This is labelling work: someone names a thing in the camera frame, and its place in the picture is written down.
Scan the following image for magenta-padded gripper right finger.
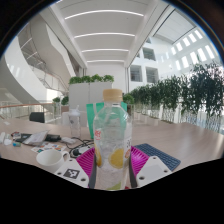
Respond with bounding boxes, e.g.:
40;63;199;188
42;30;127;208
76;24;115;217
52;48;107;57
128;145;173;189

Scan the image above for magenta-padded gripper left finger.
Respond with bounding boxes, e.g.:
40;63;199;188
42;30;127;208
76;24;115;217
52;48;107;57
54;147;98;189

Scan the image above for clear drink bottle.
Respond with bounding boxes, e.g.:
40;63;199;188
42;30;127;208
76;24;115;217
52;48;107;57
92;88;133;192

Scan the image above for white cup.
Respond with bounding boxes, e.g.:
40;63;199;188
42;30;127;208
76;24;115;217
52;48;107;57
35;148;70;174

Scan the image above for white charger block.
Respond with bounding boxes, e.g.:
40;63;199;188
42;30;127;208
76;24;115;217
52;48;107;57
60;136;77;145

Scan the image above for colourful sticker sheet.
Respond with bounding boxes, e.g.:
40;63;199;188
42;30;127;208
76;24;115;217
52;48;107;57
31;142;68;154

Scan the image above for black power adapter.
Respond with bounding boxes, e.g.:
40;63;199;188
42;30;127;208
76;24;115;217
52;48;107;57
44;133;63;143

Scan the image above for open paper booklet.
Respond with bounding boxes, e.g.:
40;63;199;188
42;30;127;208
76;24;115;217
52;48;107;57
22;129;51;147

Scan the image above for clear shaker bottle, white lid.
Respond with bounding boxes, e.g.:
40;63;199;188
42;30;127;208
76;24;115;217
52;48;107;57
67;105;82;138

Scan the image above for green chair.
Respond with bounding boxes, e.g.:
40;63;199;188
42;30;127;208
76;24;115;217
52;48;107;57
85;101;128;140

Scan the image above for black phone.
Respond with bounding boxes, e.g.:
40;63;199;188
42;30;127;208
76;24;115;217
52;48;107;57
11;131;33;143

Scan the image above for black chair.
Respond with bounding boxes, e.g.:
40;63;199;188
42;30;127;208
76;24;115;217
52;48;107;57
29;111;46;124

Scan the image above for small potted plants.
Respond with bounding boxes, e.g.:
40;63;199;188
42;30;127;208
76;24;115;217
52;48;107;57
52;95;70;114

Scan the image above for small white case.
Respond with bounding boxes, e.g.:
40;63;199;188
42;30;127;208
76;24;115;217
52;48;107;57
0;131;14;146

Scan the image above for white planter with green plants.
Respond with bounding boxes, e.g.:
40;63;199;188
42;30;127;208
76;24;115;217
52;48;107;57
68;74;115;118

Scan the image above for row of potted trees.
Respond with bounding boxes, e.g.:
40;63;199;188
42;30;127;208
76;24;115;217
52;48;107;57
128;63;224;131

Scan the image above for ceiling light strips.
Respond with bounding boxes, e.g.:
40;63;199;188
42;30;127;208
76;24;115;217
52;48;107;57
64;9;145;64

